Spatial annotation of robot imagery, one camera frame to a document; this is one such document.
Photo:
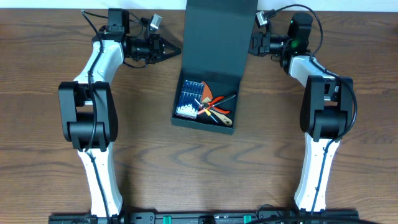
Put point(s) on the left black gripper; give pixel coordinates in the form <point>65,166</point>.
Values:
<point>156,48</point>

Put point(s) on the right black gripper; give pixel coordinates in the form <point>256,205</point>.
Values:
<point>259,45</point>

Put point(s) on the black gift box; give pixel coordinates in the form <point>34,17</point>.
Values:
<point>215,49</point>

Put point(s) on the clear blue precision screwdriver case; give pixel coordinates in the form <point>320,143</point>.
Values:
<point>190,98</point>

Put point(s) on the orange scraper wooden handle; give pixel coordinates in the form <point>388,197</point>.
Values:
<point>222,118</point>

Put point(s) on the black handled claw hammer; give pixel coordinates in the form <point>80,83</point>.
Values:
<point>225,99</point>

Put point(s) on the red black handled pliers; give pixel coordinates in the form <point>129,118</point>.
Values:
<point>206,100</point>

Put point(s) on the black yellow screwdriver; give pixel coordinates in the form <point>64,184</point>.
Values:
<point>211,115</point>

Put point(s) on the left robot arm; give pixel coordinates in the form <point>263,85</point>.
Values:
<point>89,117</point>

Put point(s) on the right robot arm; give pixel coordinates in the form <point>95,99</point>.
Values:
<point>329,106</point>

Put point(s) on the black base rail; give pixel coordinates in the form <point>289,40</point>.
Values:
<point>176,218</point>

